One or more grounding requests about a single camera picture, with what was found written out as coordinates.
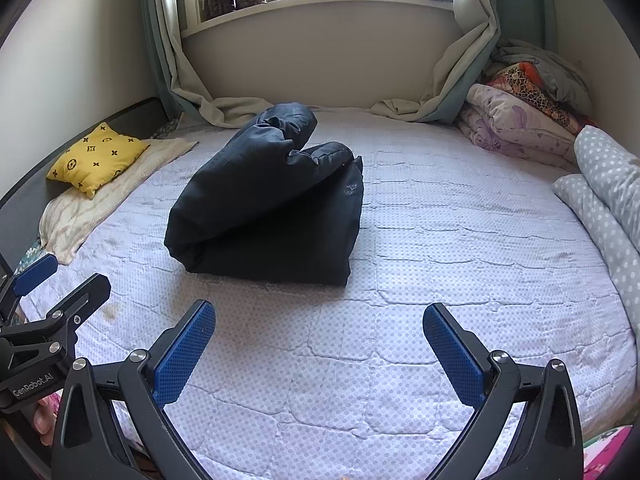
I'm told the cream knitted towel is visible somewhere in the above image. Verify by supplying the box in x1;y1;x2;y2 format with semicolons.
39;137;199;266

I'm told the beige crumpled cloth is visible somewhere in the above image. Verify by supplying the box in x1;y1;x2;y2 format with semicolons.
140;0;281;128

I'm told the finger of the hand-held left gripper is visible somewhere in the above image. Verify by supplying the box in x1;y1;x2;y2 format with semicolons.
30;273;112;358
0;253;59;323

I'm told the grey folded cloth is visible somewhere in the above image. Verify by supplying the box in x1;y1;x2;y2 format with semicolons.
490;39;593;116

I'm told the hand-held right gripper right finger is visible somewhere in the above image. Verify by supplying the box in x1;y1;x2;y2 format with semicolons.
422;302;585;480

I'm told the folded purple floral quilt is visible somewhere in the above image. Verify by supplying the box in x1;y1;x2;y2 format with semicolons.
457;82;581;171

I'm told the dark bed headboard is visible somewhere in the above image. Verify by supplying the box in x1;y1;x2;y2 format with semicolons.
0;97;168;211

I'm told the pink floral sheet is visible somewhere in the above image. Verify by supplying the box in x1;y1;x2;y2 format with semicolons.
582;425;636;480

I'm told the person's left hand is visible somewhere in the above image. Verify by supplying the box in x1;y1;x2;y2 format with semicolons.
32;407;56;447

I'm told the grey polka dot duvet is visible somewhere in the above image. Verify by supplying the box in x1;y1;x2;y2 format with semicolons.
551;125;640;318

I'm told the yellow patterned pillow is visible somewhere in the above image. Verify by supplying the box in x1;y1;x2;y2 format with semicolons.
46;122;151;199

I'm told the beige and green curtain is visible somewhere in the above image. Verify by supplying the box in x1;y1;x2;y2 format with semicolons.
370;0;556;123

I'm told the dark navy padded jacket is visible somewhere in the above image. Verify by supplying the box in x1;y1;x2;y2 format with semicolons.
164;102;364;288

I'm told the orange patterned blanket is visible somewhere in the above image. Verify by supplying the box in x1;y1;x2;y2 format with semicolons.
487;61;583;128

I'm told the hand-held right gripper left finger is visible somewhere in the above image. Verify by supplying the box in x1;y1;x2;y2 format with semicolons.
51;299;217;480

